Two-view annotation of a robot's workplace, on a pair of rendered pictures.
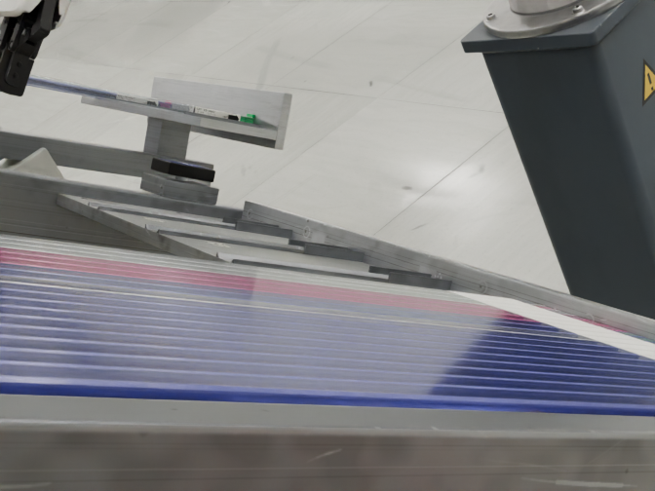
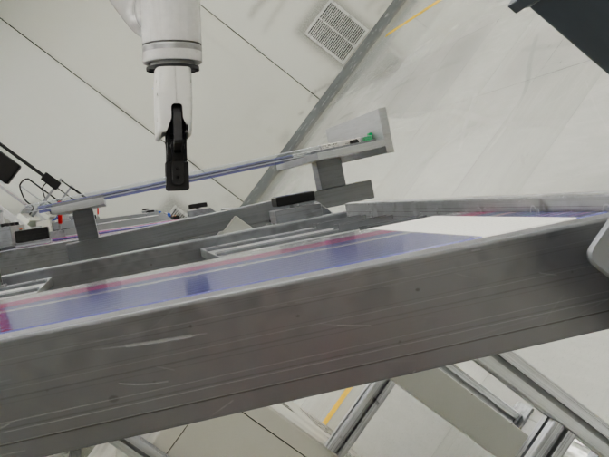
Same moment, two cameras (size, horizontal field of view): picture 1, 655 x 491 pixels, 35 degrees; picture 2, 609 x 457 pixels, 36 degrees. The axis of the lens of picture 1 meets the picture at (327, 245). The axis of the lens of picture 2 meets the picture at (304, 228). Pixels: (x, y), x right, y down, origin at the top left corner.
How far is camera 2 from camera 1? 38 cm
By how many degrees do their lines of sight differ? 25
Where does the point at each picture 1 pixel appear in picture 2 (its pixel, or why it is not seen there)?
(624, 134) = not seen: outside the picture
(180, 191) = (290, 215)
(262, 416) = not seen: outside the picture
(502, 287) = (444, 208)
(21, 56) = (177, 162)
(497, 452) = (64, 339)
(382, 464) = not seen: outside the picture
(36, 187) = (183, 249)
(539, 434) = (95, 321)
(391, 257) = (401, 211)
